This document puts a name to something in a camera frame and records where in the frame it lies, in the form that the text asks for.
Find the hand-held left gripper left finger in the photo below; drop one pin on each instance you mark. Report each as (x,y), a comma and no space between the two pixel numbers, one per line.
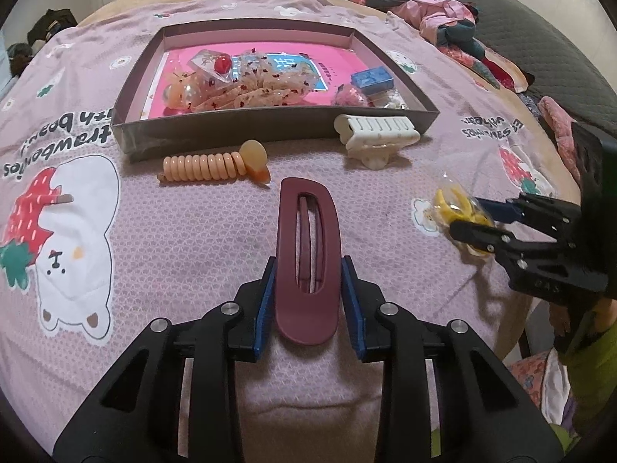
(265,308)

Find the pink strawberry bear bedsheet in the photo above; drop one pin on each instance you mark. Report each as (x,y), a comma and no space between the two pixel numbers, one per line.
(168,251)

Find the red cherry earrings packet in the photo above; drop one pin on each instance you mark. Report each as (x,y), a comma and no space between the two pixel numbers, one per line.
(221,64)

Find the maroon oval hair clip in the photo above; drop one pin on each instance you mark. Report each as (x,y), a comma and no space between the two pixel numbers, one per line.
(289,318)

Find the small pink hair accessory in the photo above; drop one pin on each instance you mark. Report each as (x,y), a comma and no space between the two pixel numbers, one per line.
(349,96)

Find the pink book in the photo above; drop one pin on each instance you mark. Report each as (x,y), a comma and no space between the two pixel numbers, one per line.
(337,65)

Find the person's right forearm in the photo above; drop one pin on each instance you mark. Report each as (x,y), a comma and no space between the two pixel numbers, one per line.
(597,376)

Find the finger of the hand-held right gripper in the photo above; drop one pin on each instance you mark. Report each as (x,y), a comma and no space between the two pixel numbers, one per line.
(482,236)
(501,210)

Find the pink fluffy cloth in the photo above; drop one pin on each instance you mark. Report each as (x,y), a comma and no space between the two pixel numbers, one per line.
(559,125)

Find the small blue box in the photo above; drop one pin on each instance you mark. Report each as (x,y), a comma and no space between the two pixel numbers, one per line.
(371,78)

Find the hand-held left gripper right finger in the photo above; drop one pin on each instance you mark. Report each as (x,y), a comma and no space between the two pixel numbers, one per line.
(352,308)

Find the shallow brown cardboard box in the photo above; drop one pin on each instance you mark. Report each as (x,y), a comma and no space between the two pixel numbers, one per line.
(241,130)

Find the grey quilted headboard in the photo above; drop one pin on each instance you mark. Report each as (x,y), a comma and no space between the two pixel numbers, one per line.
(554,58)

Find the sheer dotted bow scrunchie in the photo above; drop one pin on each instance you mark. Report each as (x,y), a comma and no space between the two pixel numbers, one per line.
(270,91)

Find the white hair claw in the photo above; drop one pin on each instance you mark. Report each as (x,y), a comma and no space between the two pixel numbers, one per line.
(376,130)

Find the pile of dark clothes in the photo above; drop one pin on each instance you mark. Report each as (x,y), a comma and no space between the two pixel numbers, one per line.
(48,24)

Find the clear yellow hair claw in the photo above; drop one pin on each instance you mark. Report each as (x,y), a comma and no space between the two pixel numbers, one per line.
(181,94)

